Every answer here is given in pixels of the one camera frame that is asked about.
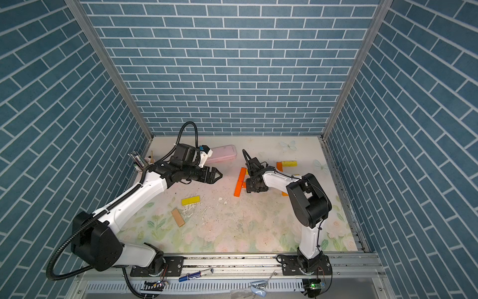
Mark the yellow block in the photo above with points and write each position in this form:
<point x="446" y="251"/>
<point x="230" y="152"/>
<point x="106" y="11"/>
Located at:
<point x="191" y="200"/>
<point x="289" y="163"/>

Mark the aluminium front rail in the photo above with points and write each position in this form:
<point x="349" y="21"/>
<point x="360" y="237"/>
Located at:
<point x="238" y="271"/>

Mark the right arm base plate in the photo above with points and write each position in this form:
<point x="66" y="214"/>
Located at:
<point x="294" y="265"/>

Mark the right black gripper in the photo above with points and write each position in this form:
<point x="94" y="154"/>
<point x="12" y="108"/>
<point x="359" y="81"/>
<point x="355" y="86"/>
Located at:
<point x="249" y="188"/>

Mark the wooden block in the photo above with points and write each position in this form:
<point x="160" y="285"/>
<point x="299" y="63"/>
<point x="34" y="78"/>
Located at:
<point x="177" y="217"/>

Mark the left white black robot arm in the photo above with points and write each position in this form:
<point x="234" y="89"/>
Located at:
<point x="96" y="241"/>

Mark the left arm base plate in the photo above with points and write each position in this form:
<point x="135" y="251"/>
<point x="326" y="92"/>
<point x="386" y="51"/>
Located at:
<point x="162" y="267"/>

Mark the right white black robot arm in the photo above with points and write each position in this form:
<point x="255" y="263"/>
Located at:
<point x="309" y="201"/>

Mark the orange block low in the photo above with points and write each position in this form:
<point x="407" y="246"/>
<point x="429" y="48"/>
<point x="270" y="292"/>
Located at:
<point x="243" y="172"/>

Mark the pens in cup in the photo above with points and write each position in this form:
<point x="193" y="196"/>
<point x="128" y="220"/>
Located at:
<point x="139" y="163"/>

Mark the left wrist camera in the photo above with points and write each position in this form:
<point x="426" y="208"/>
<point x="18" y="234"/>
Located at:
<point x="186" y="155"/>

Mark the blue screwdriver on rail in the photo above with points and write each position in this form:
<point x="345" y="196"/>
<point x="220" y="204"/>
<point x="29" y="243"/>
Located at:
<point x="196" y="275"/>

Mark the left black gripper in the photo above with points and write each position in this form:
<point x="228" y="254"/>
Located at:
<point x="211" y="179"/>

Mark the pink pencil case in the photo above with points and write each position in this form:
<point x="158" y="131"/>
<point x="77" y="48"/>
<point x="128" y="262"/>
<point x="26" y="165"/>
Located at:
<point x="224" y="153"/>

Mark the green lit circuit board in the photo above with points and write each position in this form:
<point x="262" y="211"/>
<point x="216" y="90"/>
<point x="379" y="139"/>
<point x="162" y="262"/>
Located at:
<point x="312" y="288"/>

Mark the clear plastic bag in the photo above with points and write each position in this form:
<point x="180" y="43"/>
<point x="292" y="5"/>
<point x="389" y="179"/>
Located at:
<point x="255" y="290"/>

